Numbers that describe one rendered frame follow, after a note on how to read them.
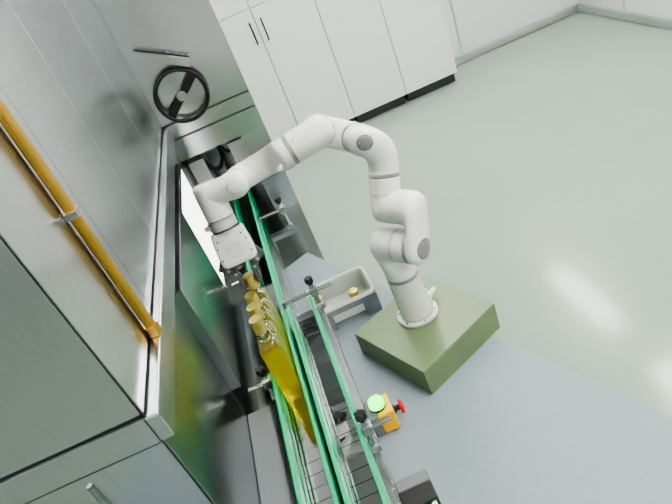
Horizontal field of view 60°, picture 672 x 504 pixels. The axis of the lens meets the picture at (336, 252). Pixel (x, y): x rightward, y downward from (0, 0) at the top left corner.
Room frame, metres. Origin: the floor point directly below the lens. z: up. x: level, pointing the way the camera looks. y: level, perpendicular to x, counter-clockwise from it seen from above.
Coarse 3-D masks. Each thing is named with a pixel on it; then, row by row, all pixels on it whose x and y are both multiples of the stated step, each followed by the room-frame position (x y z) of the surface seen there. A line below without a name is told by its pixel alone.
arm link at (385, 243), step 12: (384, 228) 1.39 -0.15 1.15; (396, 228) 1.36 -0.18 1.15; (372, 240) 1.38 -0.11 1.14; (384, 240) 1.34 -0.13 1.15; (396, 240) 1.31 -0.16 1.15; (372, 252) 1.37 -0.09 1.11; (384, 252) 1.33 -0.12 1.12; (396, 252) 1.30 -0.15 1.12; (384, 264) 1.35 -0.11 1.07; (396, 264) 1.35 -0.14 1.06; (408, 264) 1.35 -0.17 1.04; (396, 276) 1.33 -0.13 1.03; (408, 276) 1.33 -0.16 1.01
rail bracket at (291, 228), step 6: (276, 198) 2.17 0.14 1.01; (282, 204) 2.18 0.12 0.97; (294, 204) 2.17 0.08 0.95; (276, 210) 2.17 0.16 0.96; (282, 210) 2.16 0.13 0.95; (258, 216) 2.17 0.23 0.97; (264, 216) 2.17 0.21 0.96; (288, 222) 2.17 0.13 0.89; (288, 228) 2.16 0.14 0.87; (294, 228) 2.16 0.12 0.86; (276, 234) 2.17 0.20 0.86; (282, 234) 2.15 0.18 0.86; (288, 234) 2.15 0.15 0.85; (276, 240) 2.15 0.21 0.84; (276, 246) 2.15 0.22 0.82
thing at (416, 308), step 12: (420, 276) 1.36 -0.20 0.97; (396, 288) 1.34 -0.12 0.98; (408, 288) 1.32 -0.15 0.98; (420, 288) 1.34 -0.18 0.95; (432, 288) 1.41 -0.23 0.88; (396, 300) 1.36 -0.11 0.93; (408, 300) 1.33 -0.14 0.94; (420, 300) 1.33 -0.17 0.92; (432, 300) 1.39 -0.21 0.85; (408, 312) 1.33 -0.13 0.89; (420, 312) 1.32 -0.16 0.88; (432, 312) 1.33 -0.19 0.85; (408, 324) 1.33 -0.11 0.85; (420, 324) 1.31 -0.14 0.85
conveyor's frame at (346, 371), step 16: (256, 192) 2.62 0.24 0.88; (272, 240) 2.14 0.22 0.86; (272, 256) 1.98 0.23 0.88; (288, 288) 1.79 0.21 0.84; (288, 304) 1.63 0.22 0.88; (336, 336) 1.50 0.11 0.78; (336, 352) 1.31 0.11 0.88; (352, 384) 1.17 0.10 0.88; (352, 400) 1.11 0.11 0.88; (384, 464) 0.89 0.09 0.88; (384, 480) 0.85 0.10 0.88
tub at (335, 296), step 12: (336, 276) 1.73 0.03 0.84; (348, 276) 1.73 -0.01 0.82; (360, 276) 1.72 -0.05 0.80; (324, 288) 1.72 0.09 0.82; (336, 288) 1.72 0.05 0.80; (348, 288) 1.72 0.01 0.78; (360, 288) 1.70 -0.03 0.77; (372, 288) 1.58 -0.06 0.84; (324, 300) 1.72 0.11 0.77; (336, 300) 1.70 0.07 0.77; (348, 300) 1.57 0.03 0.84
